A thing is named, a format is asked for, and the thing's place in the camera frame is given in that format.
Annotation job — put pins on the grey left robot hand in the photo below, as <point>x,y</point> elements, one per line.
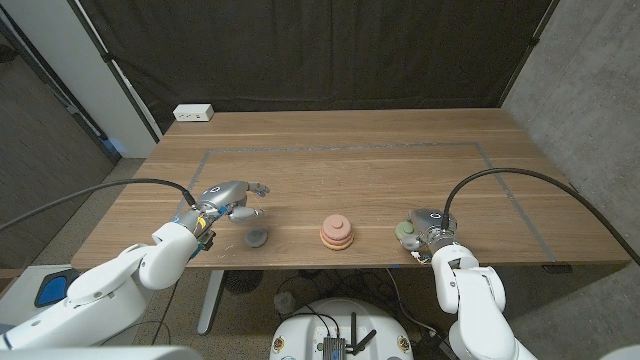
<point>225,195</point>

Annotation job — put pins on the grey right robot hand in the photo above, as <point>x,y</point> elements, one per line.
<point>435,225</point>

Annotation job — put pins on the green toy disc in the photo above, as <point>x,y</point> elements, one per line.
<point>402,230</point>

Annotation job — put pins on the grey toy disc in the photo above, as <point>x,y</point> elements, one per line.
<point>256,237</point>

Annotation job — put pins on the pink toy disc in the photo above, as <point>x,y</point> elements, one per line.
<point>336,226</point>

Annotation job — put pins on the red toy disc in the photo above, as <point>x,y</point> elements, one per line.
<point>336,241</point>

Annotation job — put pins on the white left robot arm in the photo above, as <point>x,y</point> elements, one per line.
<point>110,290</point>

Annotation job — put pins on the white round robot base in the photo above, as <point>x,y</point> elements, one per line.
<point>300,330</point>

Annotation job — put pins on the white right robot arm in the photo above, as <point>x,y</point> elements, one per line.
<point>470,300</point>

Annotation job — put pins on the large orange toy disc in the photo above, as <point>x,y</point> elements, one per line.
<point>336,247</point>

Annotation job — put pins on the black round floor fan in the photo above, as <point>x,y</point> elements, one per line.
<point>243,281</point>

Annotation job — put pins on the white power strip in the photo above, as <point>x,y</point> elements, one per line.
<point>193,112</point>

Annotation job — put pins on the grey round floor object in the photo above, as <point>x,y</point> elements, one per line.
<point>285,302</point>

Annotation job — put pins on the black box on floor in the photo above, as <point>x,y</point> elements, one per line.
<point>425,348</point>

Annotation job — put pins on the grey radio module with antennas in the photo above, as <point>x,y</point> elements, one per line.
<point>334,346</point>

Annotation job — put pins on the black backdrop stand pole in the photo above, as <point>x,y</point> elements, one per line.
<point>534,41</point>
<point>106,56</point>

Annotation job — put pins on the blue foot pedal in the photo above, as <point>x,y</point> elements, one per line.
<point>52,289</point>

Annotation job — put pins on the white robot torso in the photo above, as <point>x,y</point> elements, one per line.
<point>100,354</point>

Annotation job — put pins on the white floor platform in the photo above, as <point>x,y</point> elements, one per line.
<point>20,290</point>

